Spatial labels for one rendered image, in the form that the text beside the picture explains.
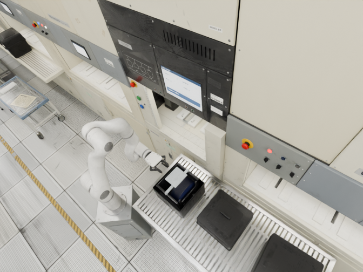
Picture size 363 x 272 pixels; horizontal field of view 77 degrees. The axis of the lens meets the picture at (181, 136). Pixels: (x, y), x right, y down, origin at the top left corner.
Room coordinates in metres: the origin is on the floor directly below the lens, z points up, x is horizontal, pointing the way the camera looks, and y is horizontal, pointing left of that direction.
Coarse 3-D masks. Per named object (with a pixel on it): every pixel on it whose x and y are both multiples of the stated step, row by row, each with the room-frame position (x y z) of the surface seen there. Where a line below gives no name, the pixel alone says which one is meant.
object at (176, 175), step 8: (176, 168) 0.72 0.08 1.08; (184, 168) 0.76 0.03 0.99; (168, 176) 0.67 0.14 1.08; (176, 176) 0.66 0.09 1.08; (184, 176) 0.65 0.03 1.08; (192, 176) 0.69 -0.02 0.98; (160, 184) 0.69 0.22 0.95; (168, 184) 0.72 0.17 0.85; (176, 184) 0.61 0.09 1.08; (168, 192) 0.60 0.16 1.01; (192, 192) 0.61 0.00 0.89; (176, 200) 0.56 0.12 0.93; (184, 200) 0.55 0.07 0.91
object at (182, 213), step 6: (198, 180) 0.69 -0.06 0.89; (156, 186) 0.70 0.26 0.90; (204, 186) 0.64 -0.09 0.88; (156, 192) 0.65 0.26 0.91; (198, 192) 0.59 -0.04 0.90; (204, 192) 0.63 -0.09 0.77; (162, 198) 0.61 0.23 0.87; (192, 198) 0.55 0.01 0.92; (198, 198) 0.59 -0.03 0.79; (168, 204) 0.57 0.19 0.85; (186, 204) 0.52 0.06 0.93; (192, 204) 0.55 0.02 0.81; (174, 210) 0.52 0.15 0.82; (180, 210) 0.48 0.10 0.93; (186, 210) 0.51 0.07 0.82; (180, 216) 0.48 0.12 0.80
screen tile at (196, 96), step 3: (183, 81) 0.94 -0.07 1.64; (183, 84) 0.95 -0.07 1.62; (186, 84) 0.93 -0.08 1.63; (189, 84) 0.91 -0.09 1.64; (189, 87) 0.91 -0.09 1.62; (192, 87) 0.90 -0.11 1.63; (198, 87) 0.86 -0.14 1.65; (183, 90) 0.95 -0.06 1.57; (186, 90) 0.93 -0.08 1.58; (192, 90) 0.90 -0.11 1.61; (195, 90) 0.88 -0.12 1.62; (198, 90) 0.86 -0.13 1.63; (186, 93) 0.93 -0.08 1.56; (189, 93) 0.92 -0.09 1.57; (192, 93) 0.90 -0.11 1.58; (195, 93) 0.88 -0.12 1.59; (198, 93) 0.87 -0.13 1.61; (189, 96) 0.92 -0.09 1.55; (192, 96) 0.90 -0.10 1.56; (195, 96) 0.88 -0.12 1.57; (198, 96) 0.87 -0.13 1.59; (195, 99) 0.89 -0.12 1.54; (198, 99) 0.87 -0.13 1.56
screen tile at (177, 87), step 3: (165, 72) 1.04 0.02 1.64; (165, 75) 1.05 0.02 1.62; (168, 75) 1.03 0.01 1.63; (171, 75) 1.01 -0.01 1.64; (171, 78) 1.01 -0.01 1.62; (174, 78) 0.99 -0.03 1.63; (168, 81) 1.04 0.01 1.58; (177, 81) 0.98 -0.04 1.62; (168, 84) 1.04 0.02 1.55; (171, 84) 1.02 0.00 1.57; (174, 84) 1.00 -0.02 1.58; (177, 84) 0.98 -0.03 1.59; (174, 87) 1.00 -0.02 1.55; (177, 87) 0.99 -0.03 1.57; (180, 87) 0.97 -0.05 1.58; (177, 90) 0.99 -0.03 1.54; (180, 90) 0.97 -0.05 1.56
